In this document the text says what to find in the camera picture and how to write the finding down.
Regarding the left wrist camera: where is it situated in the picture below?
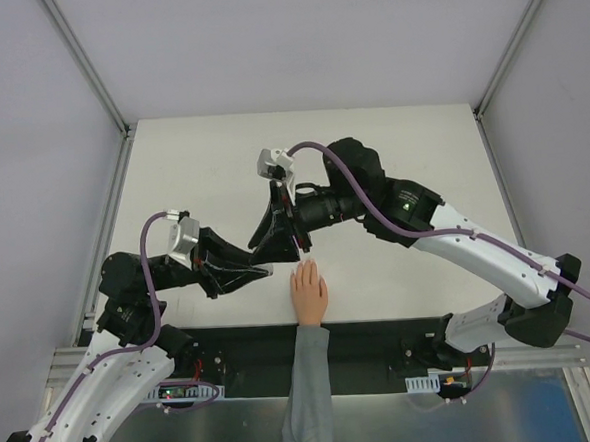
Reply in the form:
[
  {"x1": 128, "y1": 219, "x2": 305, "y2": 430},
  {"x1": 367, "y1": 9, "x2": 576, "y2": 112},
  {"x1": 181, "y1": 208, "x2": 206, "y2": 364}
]
[{"x1": 165, "y1": 210, "x2": 200, "y2": 269}]

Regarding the mannequin hand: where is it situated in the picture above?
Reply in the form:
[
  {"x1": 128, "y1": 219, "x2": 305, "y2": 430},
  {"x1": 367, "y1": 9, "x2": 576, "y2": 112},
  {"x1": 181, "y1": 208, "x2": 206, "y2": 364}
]
[{"x1": 289, "y1": 259, "x2": 329, "y2": 327}]

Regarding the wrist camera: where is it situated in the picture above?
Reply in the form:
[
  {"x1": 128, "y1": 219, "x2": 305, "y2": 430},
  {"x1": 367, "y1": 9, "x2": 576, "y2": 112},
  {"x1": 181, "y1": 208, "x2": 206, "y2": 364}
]
[
  {"x1": 165, "y1": 210, "x2": 200, "y2": 269},
  {"x1": 256, "y1": 148, "x2": 295, "y2": 195}
]

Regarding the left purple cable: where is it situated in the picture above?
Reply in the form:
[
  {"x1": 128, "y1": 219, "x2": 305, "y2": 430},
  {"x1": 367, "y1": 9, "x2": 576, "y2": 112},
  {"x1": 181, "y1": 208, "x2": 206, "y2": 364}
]
[{"x1": 3, "y1": 212, "x2": 189, "y2": 442}]

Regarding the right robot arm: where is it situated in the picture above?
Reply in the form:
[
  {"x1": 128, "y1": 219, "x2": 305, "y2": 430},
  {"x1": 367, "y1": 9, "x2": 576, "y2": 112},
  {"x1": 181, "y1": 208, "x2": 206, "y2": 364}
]
[{"x1": 248, "y1": 137, "x2": 581, "y2": 370}]

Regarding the aluminium frame post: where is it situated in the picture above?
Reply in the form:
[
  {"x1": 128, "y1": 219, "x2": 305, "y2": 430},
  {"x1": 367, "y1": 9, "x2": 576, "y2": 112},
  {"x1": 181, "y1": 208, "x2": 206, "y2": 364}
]
[
  {"x1": 465, "y1": 0, "x2": 575, "y2": 121},
  {"x1": 35, "y1": 0, "x2": 139, "y2": 145}
]

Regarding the grey sleeved forearm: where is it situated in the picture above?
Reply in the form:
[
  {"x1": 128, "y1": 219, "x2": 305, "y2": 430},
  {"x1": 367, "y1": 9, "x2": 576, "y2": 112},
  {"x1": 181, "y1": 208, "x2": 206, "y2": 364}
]
[{"x1": 281, "y1": 326, "x2": 334, "y2": 442}]

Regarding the right aluminium frame post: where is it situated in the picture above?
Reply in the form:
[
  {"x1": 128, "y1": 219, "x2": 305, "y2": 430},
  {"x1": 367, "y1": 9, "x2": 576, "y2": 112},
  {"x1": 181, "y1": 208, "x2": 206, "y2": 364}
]
[{"x1": 465, "y1": 0, "x2": 575, "y2": 121}]

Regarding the right white cable duct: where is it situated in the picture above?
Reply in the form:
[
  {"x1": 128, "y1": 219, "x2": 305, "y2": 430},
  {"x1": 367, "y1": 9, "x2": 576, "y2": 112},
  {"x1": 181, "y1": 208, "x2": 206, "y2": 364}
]
[{"x1": 403, "y1": 367, "x2": 475, "y2": 396}]

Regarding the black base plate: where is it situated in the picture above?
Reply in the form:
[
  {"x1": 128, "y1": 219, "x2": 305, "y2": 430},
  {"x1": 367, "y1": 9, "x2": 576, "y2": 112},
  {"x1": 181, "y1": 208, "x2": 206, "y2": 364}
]
[{"x1": 146, "y1": 316, "x2": 494, "y2": 408}]

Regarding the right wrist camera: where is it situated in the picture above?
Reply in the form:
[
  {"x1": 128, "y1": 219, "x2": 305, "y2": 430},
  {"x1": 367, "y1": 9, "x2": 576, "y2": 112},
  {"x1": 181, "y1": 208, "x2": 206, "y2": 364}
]
[{"x1": 256, "y1": 148, "x2": 295, "y2": 195}]

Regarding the left white cable duct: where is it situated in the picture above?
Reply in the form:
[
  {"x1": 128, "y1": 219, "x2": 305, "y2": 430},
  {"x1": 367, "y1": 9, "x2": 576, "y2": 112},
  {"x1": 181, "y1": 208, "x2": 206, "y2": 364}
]
[{"x1": 142, "y1": 380, "x2": 225, "y2": 404}]

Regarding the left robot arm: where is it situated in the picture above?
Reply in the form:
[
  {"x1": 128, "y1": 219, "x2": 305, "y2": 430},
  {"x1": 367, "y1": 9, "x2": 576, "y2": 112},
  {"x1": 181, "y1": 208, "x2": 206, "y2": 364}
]
[{"x1": 6, "y1": 217, "x2": 273, "y2": 442}]

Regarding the left aluminium frame post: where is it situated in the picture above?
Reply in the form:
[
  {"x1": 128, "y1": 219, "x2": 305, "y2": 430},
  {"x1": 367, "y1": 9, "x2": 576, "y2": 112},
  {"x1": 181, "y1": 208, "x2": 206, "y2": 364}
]
[{"x1": 35, "y1": 0, "x2": 139, "y2": 145}]

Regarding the white cable duct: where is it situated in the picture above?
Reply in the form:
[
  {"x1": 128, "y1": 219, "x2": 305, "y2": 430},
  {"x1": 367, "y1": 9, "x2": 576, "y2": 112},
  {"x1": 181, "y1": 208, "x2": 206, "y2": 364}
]
[
  {"x1": 403, "y1": 367, "x2": 475, "y2": 396},
  {"x1": 142, "y1": 380, "x2": 225, "y2": 404}
]

